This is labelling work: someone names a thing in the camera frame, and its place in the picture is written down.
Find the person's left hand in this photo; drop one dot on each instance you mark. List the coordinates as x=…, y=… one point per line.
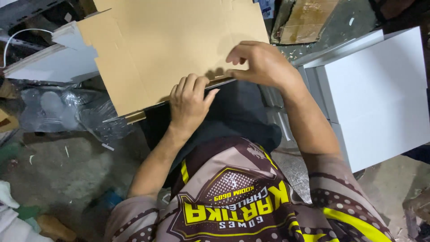
x=188, y=107

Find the person's right hand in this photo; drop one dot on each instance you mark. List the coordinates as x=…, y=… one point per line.
x=268, y=67

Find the brown cardboard box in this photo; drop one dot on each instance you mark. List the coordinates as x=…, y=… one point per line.
x=161, y=50

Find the black shorts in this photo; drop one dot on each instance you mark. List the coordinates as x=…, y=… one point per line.
x=231, y=114

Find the worn brown cardboard piece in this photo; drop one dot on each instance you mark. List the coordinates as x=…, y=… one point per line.
x=305, y=22

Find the blue and white packet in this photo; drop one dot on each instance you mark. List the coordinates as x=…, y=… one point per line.
x=267, y=8

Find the brown patterned jersey shirt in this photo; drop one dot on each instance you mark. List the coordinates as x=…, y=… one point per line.
x=235, y=201

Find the stack of white folded boxes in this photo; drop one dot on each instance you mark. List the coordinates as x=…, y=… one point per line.
x=376, y=97

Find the clear plastic bag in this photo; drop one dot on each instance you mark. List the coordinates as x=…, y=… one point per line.
x=70, y=107

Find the blue plastic object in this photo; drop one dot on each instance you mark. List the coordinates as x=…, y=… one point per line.
x=111, y=200

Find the stack of flat white sheets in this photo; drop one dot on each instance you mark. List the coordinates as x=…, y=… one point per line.
x=57, y=62

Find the brown carton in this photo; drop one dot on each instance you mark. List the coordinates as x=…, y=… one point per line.
x=6, y=117

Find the grey metal rack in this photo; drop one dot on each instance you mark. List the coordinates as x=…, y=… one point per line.
x=30, y=13

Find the white cloth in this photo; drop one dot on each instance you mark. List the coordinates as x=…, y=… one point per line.
x=11, y=225

